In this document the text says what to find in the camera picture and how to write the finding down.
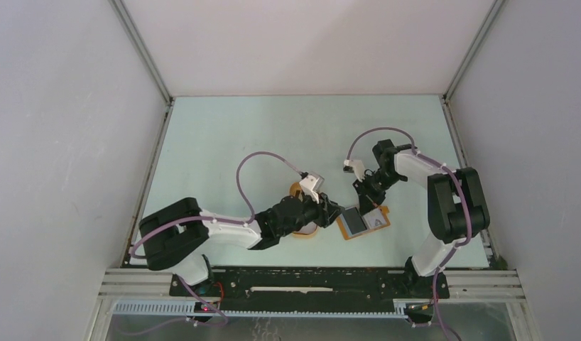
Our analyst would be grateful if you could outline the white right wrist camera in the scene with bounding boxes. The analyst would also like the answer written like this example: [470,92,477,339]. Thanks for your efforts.
[342,159,366,182]

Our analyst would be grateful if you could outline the orange leather card holder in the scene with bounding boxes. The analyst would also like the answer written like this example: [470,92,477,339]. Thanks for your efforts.
[336,206,391,240]

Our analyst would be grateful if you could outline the black mounting base plate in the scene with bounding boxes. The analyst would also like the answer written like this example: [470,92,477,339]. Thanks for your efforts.
[195,266,450,313]

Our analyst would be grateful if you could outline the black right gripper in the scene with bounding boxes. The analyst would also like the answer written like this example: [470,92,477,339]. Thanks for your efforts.
[352,170,403,216]

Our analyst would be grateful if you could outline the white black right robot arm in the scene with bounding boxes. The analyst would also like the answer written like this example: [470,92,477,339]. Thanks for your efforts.
[344,139,490,297]

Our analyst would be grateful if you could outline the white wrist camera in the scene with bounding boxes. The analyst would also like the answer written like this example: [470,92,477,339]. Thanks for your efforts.
[299,172,325,204]
[342,159,366,182]

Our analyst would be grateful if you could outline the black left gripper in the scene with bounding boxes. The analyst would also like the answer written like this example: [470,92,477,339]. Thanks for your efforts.
[278,189,344,237]

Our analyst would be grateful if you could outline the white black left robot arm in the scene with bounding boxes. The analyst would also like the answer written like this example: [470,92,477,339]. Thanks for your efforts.
[129,193,344,296]

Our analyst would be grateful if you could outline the aluminium frame rail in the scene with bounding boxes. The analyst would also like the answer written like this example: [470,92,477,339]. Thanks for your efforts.
[98,269,526,303]

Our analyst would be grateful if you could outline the grey slotted cable duct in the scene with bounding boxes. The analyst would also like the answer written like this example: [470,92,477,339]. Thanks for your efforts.
[112,300,408,319]

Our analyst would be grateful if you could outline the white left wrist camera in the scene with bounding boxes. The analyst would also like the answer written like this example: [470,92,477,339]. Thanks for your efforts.
[299,172,325,204]

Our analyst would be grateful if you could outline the orange oval plastic tray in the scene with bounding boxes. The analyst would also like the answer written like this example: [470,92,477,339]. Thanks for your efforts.
[289,182,318,238]

